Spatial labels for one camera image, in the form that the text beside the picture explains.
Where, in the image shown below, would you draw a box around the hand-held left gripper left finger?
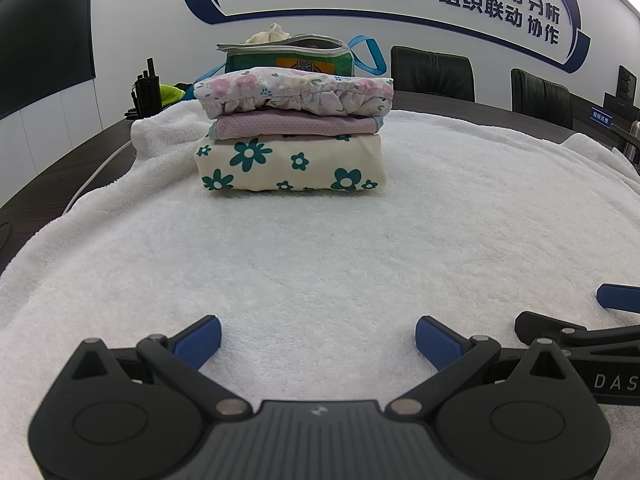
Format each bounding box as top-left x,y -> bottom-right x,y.
65,315 -> 253,418

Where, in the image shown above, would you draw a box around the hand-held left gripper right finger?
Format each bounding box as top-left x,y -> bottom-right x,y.
387,316 -> 576,418

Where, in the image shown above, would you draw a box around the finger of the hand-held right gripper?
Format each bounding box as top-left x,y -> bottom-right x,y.
597,283 -> 640,313
515,311 -> 640,356

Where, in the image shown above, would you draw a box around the cream garment with green flowers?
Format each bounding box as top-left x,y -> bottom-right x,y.
194,132 -> 387,193

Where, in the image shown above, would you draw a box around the pink dotted garment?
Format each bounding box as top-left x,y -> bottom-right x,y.
209,114 -> 385,142

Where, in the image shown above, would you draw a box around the pastel floral ruffled garment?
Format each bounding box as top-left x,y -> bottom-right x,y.
192,66 -> 395,118

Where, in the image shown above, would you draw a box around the white terry towel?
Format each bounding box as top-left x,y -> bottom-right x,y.
0,102 -> 640,480

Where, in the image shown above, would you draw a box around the black office chair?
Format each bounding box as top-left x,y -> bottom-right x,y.
390,46 -> 476,102
510,68 -> 574,130

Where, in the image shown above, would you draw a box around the yellow-green cloth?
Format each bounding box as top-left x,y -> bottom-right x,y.
159,82 -> 196,108

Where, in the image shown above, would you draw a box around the cream cloth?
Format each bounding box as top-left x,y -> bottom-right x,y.
245,22 -> 291,46

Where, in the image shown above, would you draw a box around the white cable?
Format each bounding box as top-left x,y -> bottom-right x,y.
65,137 -> 133,208

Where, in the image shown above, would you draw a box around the green zip bag blue strap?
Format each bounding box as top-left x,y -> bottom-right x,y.
216,34 -> 390,80

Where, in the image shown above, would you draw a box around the black wall screen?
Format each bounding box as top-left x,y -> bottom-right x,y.
0,0 -> 96,121

